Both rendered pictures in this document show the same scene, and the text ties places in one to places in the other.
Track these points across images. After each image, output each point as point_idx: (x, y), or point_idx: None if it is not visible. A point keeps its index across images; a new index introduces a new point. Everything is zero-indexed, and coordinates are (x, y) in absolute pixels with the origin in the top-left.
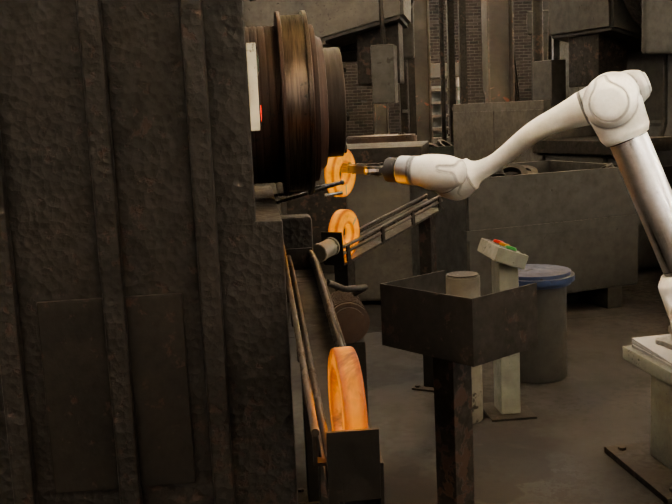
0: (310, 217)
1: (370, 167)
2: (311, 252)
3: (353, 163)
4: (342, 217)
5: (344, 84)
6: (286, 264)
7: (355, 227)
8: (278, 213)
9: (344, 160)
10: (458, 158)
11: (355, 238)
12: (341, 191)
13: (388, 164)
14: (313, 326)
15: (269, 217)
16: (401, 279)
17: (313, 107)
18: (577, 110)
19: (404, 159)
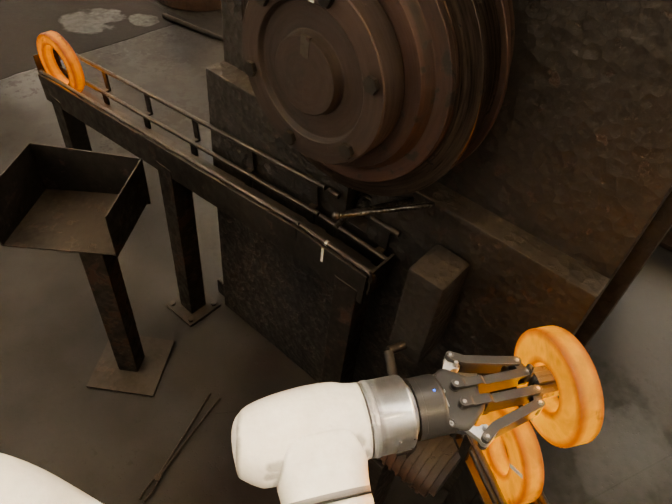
0: (411, 270)
1: (465, 376)
2: (350, 257)
3: (537, 386)
4: (498, 415)
5: (244, 14)
6: (259, 150)
7: (512, 479)
8: (245, 90)
9: (552, 369)
10: (245, 428)
11: (504, 486)
12: (334, 224)
13: (416, 376)
14: (206, 172)
15: (230, 73)
16: (130, 174)
17: (242, 12)
18: None
19: (379, 380)
